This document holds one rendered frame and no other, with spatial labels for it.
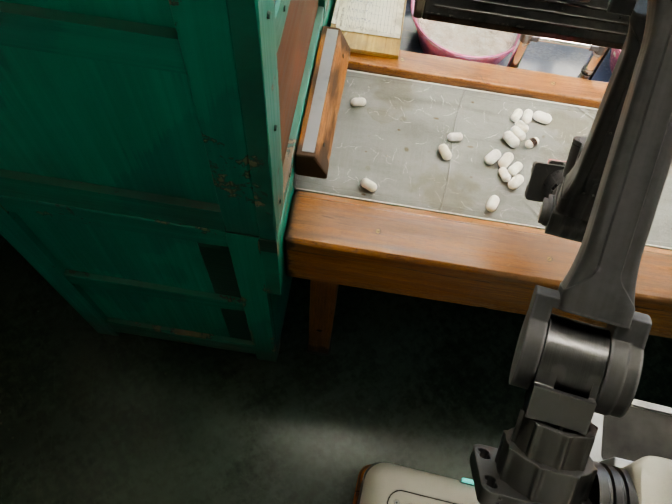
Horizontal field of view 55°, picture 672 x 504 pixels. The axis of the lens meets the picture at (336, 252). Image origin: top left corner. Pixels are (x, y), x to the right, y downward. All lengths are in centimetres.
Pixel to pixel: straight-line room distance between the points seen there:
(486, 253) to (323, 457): 85
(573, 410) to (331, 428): 128
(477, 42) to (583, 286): 98
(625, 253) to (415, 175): 72
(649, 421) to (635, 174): 38
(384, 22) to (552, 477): 105
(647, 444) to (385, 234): 56
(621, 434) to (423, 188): 61
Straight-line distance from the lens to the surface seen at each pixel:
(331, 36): 130
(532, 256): 122
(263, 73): 72
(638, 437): 89
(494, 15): 109
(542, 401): 62
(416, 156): 130
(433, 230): 120
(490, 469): 66
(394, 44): 141
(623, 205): 61
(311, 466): 183
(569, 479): 63
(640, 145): 61
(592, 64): 146
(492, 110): 140
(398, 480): 156
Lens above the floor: 182
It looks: 66 degrees down
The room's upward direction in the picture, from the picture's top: 7 degrees clockwise
